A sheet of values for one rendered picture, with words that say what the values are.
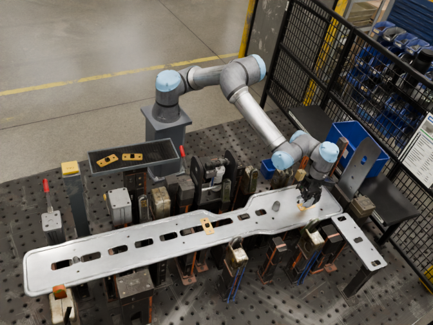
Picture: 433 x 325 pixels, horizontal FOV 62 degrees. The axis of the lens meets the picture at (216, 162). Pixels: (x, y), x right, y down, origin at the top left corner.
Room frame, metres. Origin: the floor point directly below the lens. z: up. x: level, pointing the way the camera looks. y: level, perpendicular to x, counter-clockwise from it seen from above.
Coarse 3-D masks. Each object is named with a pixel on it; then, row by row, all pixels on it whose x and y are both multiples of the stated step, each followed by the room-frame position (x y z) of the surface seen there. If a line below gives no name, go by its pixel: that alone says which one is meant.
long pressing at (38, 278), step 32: (288, 192) 1.21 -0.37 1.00; (160, 224) 0.88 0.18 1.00; (192, 224) 0.91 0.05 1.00; (256, 224) 0.98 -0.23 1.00; (288, 224) 1.01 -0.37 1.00; (32, 256) 0.64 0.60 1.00; (64, 256) 0.66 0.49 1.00; (128, 256) 0.71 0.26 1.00; (160, 256) 0.74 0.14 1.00; (32, 288) 0.52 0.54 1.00
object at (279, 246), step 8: (272, 240) 0.92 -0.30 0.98; (280, 240) 0.93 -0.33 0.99; (272, 248) 0.91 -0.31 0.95; (280, 248) 0.89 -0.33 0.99; (272, 256) 0.89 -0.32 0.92; (280, 256) 0.88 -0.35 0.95; (264, 264) 0.91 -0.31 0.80; (272, 264) 0.87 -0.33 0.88; (256, 272) 0.92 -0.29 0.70; (264, 272) 0.89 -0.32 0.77; (272, 272) 0.89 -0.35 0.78; (264, 280) 0.87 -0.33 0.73; (272, 280) 0.89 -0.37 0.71
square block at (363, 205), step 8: (360, 200) 1.19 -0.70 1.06; (368, 200) 1.20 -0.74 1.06; (352, 208) 1.17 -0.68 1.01; (360, 208) 1.14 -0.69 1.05; (368, 208) 1.14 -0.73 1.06; (352, 216) 1.15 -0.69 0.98; (360, 216) 1.13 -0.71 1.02; (368, 216) 1.16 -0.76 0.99; (360, 224) 1.15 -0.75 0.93; (344, 248) 1.16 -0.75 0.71
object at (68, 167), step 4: (64, 164) 0.97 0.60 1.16; (68, 164) 0.97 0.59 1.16; (72, 164) 0.97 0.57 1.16; (76, 164) 0.98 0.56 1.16; (64, 168) 0.95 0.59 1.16; (68, 168) 0.95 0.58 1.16; (72, 168) 0.95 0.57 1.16; (76, 168) 0.96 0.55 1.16; (64, 172) 0.93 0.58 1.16; (68, 172) 0.93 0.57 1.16; (72, 172) 0.94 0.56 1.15; (76, 172) 0.95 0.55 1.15
